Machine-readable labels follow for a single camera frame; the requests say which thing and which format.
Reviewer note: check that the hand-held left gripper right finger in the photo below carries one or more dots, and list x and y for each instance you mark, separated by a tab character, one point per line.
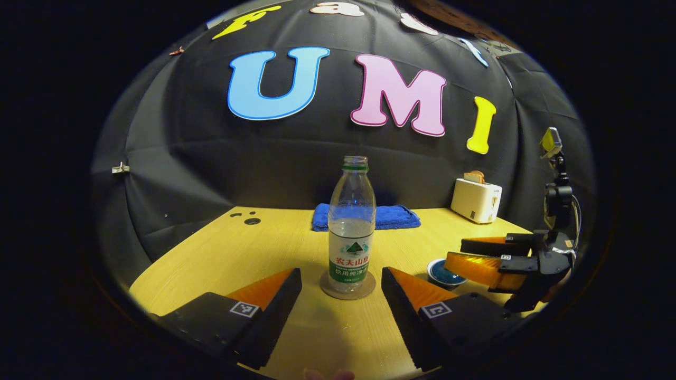
401	322

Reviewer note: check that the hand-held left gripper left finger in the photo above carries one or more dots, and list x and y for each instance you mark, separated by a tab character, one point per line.
277	322

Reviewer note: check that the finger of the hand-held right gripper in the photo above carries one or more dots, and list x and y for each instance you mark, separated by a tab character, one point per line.
480	269
491	245

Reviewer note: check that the white teacup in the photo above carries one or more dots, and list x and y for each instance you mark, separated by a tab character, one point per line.
434	282

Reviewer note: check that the round brown coaster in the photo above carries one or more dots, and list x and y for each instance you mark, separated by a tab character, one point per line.
330	290

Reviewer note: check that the clear plastic water bottle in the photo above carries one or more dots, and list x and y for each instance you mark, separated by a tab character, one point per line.
351	237

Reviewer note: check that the white toaster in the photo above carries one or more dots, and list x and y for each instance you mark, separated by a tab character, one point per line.
475	200

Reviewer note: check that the toast slices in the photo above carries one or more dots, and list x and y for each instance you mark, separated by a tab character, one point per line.
474	177

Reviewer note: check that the blue folded towel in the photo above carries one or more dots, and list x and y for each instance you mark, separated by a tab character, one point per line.
396	217

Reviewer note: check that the black backdrop cloth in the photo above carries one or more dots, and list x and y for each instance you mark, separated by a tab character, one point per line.
317	158

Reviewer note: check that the metal clip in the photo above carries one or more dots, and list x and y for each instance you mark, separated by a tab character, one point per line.
120	169

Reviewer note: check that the pink clip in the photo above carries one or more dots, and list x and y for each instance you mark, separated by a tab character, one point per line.
177	51

